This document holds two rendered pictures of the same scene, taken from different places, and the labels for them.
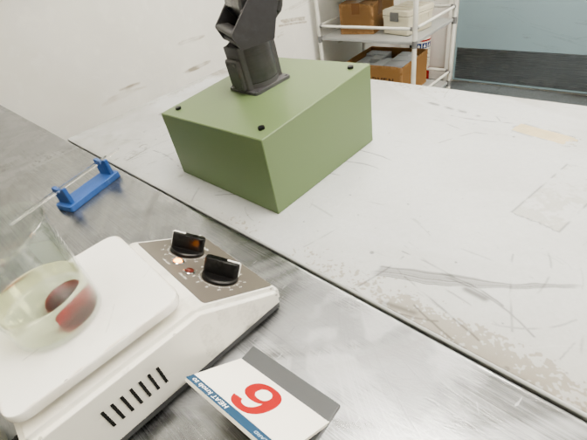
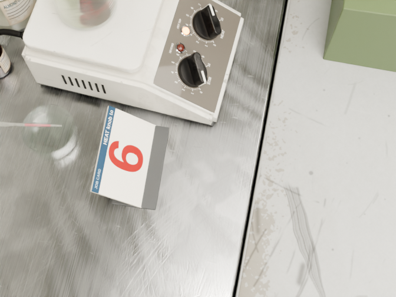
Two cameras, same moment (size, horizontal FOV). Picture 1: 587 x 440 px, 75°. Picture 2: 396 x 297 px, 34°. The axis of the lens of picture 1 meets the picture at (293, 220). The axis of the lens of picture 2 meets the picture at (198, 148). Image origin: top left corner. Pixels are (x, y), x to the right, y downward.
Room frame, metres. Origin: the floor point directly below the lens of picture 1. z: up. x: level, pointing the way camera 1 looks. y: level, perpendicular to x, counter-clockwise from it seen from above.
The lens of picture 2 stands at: (0.07, -0.16, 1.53)
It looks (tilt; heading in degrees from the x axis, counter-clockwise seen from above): 70 degrees down; 52
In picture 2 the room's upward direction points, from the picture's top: straight up
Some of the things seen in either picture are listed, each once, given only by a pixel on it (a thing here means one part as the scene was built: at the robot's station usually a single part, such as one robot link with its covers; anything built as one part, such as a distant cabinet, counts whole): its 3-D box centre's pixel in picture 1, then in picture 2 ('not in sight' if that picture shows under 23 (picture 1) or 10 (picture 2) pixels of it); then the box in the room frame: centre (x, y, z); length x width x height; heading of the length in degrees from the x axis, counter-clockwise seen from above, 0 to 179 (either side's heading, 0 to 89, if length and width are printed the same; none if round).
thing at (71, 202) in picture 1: (86, 182); not in sight; (0.54, 0.30, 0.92); 0.10 x 0.03 x 0.04; 149
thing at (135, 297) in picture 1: (75, 310); (98, 7); (0.20, 0.17, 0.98); 0.12 x 0.12 x 0.01; 37
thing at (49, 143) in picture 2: not in sight; (50, 132); (0.10, 0.12, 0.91); 0.06 x 0.06 x 0.02
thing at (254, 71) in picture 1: (252, 63); not in sight; (0.55, 0.01, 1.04); 0.07 x 0.07 x 0.06; 36
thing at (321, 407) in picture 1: (263, 393); (131, 158); (0.15, 0.05, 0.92); 0.09 x 0.06 x 0.04; 44
